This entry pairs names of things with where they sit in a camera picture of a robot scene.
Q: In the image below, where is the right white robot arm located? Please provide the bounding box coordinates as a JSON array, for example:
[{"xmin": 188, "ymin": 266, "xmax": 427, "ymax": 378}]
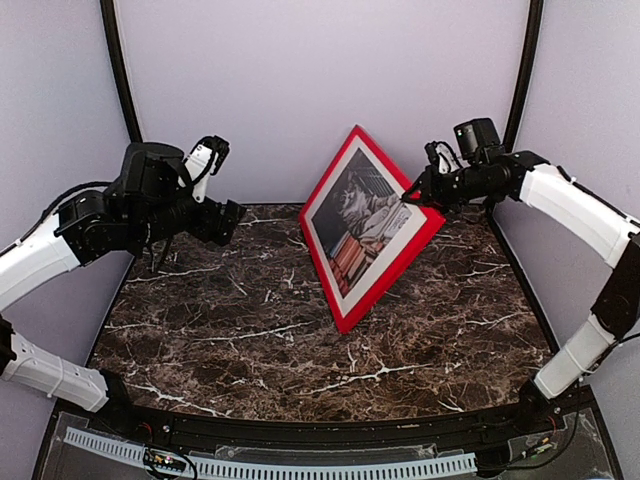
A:
[{"xmin": 402, "ymin": 150, "xmax": 639, "ymax": 434}]

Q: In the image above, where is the black corner post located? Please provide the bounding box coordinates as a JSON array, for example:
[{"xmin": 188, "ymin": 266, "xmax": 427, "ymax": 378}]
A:
[
  {"xmin": 98, "ymin": 0, "xmax": 164, "ymax": 214},
  {"xmin": 482, "ymin": 0, "xmax": 545, "ymax": 216}
]

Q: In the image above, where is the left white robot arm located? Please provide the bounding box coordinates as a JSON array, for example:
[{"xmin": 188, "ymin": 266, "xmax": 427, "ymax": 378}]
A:
[{"xmin": 1, "ymin": 186, "xmax": 246, "ymax": 436}]

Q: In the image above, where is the left black corner post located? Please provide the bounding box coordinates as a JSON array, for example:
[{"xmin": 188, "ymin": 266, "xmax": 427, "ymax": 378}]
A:
[{"xmin": 98, "ymin": 0, "xmax": 164, "ymax": 214}]

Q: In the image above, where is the small circuit board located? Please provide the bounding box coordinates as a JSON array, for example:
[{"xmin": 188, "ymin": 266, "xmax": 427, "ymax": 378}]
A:
[{"xmin": 142, "ymin": 449, "xmax": 187, "ymax": 474}]

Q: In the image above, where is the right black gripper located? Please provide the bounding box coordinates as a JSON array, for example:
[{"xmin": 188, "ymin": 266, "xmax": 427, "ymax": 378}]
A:
[{"xmin": 401, "ymin": 162, "xmax": 498, "ymax": 214}]

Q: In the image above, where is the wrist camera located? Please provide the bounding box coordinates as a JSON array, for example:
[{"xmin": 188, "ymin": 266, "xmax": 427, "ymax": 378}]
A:
[
  {"xmin": 119, "ymin": 142, "xmax": 184, "ymax": 200},
  {"xmin": 453, "ymin": 117, "xmax": 502, "ymax": 165}
]

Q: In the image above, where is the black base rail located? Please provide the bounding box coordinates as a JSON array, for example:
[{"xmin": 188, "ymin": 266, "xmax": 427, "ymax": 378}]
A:
[{"xmin": 63, "ymin": 386, "xmax": 594, "ymax": 452}]

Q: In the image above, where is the white mat board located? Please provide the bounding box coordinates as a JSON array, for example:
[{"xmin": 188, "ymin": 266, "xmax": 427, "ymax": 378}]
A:
[{"xmin": 309, "ymin": 145, "xmax": 429, "ymax": 319}]

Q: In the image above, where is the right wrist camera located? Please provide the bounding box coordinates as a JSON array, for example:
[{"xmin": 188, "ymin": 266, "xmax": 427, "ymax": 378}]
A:
[{"xmin": 453, "ymin": 117, "xmax": 502, "ymax": 165}]

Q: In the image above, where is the red wooden picture frame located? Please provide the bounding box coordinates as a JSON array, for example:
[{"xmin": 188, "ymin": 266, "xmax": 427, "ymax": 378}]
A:
[{"xmin": 298, "ymin": 124, "xmax": 447, "ymax": 335}]

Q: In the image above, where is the white slotted cable duct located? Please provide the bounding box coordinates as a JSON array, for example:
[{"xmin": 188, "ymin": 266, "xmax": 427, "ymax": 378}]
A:
[{"xmin": 63, "ymin": 427, "xmax": 477, "ymax": 479}]

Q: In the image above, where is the right black corner post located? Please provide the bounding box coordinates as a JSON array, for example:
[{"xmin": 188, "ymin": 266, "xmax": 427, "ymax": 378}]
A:
[{"xmin": 482, "ymin": 0, "xmax": 545, "ymax": 216}]

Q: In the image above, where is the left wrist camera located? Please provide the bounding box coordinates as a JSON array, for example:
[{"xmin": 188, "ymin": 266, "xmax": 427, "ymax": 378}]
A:
[{"xmin": 119, "ymin": 142, "xmax": 184, "ymax": 200}]

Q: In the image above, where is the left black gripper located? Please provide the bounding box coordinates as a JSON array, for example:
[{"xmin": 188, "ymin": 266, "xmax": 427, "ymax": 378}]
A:
[{"xmin": 131, "ymin": 189, "xmax": 247, "ymax": 247}]

